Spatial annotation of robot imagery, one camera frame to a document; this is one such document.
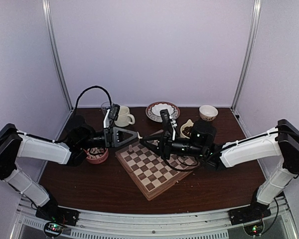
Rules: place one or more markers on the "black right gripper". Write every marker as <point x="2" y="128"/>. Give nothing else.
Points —
<point x="158" y="149"/>

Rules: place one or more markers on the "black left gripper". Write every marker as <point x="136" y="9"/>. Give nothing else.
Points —
<point x="112" y="138"/>

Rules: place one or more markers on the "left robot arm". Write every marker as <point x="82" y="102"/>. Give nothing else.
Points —
<point x="70" y="151"/>

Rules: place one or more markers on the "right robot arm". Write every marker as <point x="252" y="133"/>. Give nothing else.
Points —
<point x="282" y="140"/>

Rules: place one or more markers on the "white chess pieces pile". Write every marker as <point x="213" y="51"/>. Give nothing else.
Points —
<point x="96" y="151"/>

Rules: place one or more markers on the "dark chess pieces pile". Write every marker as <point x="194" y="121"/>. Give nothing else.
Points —
<point x="187" y="131"/>

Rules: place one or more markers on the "wooden chess board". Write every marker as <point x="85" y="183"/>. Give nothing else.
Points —
<point x="150" y="173"/>

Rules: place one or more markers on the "cream ribbed mug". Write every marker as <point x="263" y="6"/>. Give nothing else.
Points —
<point x="124" y="117"/>

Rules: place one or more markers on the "pink cat-ear bowl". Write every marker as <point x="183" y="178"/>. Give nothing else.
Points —
<point x="97" y="159"/>

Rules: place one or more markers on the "clear drinking glass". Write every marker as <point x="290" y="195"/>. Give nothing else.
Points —
<point x="105" y="107"/>

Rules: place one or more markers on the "patterned ceramic plate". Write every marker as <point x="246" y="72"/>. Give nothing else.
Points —
<point x="155" y="118"/>

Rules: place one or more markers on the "white scalloped bowl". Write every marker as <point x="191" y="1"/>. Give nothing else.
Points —
<point x="158" y="107"/>

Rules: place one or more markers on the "cream cat-ear bowl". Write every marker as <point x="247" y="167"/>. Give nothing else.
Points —
<point x="188" y="123"/>

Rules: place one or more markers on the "small white floral bowl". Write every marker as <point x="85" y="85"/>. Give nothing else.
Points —
<point x="208" y="112"/>

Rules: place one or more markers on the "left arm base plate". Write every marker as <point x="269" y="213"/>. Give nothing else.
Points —
<point x="64" y="216"/>

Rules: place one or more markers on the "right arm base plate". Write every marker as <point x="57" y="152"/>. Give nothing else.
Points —
<point x="248" y="214"/>

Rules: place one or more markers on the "aluminium front rail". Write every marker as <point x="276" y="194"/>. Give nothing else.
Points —
<point x="214" y="224"/>

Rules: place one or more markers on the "left aluminium frame post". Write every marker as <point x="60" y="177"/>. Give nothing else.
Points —
<point x="55" y="53"/>

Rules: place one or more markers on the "aluminium frame post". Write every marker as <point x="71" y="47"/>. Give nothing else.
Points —
<point x="55" y="53"/>
<point x="255" y="19"/>

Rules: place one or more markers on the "right aluminium frame post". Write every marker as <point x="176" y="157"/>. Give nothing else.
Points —
<point x="255" y="19"/>

